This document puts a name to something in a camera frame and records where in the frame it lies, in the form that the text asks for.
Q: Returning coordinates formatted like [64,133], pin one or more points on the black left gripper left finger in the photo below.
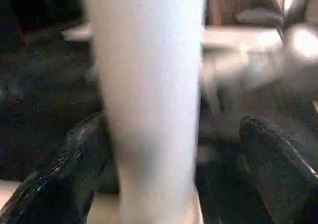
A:
[62,184]

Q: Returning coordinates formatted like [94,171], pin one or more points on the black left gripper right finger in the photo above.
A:
[285,179]

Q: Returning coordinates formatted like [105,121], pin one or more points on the white plastic table top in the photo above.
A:
[106,209]

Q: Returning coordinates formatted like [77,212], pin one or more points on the white plastic table leg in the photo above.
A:
[149,85]

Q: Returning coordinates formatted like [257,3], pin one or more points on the black mat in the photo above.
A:
[37,97]

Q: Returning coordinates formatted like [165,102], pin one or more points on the black cabinet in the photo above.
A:
[44,5]

